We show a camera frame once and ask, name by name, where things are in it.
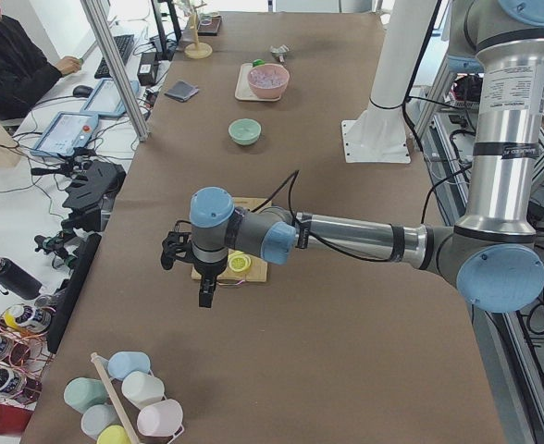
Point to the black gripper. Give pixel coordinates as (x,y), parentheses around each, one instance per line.
(205,270)

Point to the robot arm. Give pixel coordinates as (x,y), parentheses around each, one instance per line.
(488,254)

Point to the green ceramic bowl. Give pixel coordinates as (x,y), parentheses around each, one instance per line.
(244,131)

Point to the pink bowl of ice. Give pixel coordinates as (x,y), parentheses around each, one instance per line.
(268,81)

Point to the metal ice scoop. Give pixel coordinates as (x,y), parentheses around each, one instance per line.
(280,52)

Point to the lemon slice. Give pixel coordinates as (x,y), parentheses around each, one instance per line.
(239,262)

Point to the wooden cutting board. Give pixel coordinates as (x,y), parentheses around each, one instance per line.
(257,272)

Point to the white cup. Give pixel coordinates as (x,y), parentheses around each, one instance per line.
(142,389)

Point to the pink cup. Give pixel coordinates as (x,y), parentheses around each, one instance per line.
(161,419)

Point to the green cup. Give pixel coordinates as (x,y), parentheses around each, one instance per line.
(82,393)

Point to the grey blue cup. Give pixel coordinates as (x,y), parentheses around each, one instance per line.
(97,418)

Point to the yellow cup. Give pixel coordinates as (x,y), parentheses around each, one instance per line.
(113,434)

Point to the black water bottle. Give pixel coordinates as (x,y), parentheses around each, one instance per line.
(15,279)

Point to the grey folded cloth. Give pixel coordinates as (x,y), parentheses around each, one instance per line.
(182,91)

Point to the cream rabbit tray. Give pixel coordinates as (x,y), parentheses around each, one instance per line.
(243,91)

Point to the blue teach pendant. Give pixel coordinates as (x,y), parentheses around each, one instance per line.
(104,100)
(66,133)

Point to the black computer mouse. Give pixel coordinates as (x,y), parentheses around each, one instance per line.
(82,91)

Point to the wooden mug tree stand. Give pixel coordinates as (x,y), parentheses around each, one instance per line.
(196,49)

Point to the person in black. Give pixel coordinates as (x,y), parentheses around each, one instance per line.
(26,75)

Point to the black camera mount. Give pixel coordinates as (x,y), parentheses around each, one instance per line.
(177,246)

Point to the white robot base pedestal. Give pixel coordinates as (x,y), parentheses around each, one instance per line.
(378,135)

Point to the aluminium frame post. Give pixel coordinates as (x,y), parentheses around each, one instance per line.
(98,22)

